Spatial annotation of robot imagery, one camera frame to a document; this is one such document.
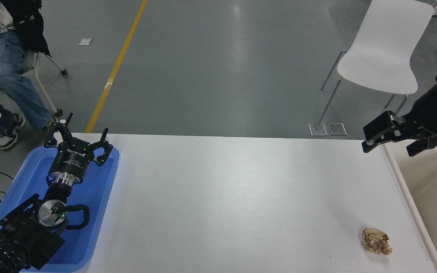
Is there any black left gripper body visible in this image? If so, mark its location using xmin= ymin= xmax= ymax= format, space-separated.
xmin=49 ymin=142 xmax=95 ymax=181

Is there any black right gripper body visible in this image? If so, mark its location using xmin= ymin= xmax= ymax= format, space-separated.
xmin=406 ymin=79 xmax=437 ymax=147

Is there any tan paper ball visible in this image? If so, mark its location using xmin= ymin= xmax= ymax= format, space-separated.
xmin=362 ymin=227 xmax=393 ymax=256

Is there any square metal floor plate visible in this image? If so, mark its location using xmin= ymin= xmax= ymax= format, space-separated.
xmin=308 ymin=123 xmax=328 ymax=136
xmin=328 ymin=122 xmax=347 ymax=136

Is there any large pale plastic bin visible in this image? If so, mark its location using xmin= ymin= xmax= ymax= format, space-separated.
xmin=382 ymin=140 xmax=437 ymax=273

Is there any blue plastic tray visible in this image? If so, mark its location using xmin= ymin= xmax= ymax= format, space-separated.
xmin=0 ymin=146 xmax=120 ymax=273

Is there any white swivel chair with casters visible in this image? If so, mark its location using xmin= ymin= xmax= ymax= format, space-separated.
xmin=20 ymin=51 xmax=68 ymax=117

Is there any white chair with metal legs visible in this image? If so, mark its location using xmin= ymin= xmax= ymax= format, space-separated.
xmin=316 ymin=0 xmax=435 ymax=131

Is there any person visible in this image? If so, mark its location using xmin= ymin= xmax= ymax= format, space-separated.
xmin=0 ymin=0 xmax=58 ymax=150

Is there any black jacket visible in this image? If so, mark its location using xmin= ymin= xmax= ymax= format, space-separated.
xmin=2 ymin=0 xmax=51 ymax=57

